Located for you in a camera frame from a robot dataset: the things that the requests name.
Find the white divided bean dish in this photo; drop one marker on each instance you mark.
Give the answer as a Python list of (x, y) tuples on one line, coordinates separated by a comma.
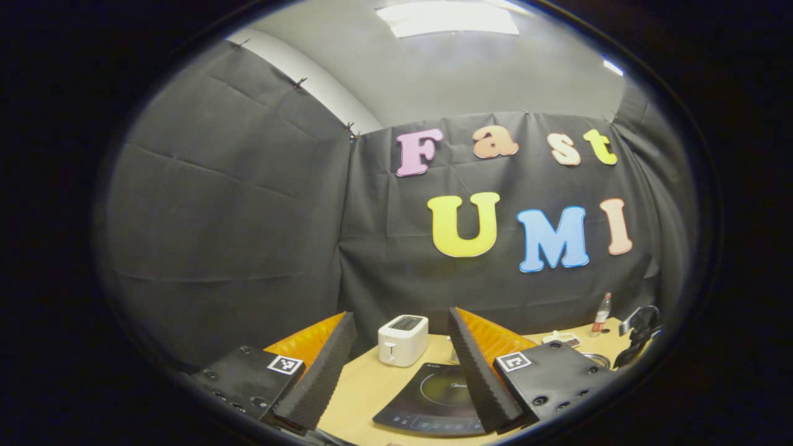
[(560, 339)]

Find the clear plastic water bottle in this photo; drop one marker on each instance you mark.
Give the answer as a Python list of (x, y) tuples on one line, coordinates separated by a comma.
[(600, 316)]

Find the black backdrop cloth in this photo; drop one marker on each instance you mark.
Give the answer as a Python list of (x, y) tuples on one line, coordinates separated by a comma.
[(248, 235)]

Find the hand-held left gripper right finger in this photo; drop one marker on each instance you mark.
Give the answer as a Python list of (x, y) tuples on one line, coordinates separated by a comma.
[(477, 378)]

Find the white toaster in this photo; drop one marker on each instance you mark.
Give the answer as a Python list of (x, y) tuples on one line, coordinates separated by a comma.
[(403, 341)]

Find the black induction cooktop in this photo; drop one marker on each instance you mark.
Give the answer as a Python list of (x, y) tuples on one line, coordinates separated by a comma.
[(433, 396)]

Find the ceiling light panel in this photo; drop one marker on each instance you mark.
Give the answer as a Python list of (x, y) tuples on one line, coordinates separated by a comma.
[(446, 18)]

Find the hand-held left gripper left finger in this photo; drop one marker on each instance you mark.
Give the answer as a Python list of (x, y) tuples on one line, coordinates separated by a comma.
[(322, 378)]

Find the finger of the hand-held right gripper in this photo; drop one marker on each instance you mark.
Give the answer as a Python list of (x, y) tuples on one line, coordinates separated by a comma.
[(644, 325)]

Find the small ceiling light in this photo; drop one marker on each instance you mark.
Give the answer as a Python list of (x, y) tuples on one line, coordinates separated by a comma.
[(613, 67)]

